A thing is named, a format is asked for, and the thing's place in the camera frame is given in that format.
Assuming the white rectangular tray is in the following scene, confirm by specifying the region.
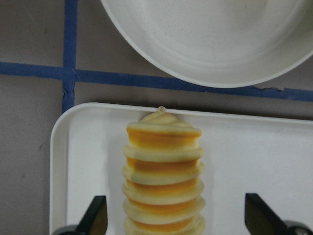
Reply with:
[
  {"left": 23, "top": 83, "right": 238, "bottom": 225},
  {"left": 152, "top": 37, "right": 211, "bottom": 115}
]
[{"left": 49, "top": 103, "right": 313, "bottom": 235}]

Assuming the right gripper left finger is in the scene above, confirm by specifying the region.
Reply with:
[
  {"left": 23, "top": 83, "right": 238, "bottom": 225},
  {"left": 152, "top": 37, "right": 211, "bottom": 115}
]
[{"left": 77, "top": 195, "right": 108, "bottom": 235}]

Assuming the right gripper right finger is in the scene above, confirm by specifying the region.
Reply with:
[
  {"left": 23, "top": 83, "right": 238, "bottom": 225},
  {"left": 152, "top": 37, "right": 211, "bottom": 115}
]
[{"left": 244, "top": 193, "right": 291, "bottom": 235}]

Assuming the cream round plate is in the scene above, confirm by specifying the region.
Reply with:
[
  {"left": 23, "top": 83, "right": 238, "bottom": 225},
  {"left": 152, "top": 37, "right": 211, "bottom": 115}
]
[{"left": 102, "top": 0, "right": 313, "bottom": 88}]

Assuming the yellow spiral bread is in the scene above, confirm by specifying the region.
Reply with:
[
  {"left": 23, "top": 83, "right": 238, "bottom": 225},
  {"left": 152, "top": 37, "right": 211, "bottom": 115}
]
[{"left": 122, "top": 107, "right": 206, "bottom": 235}]

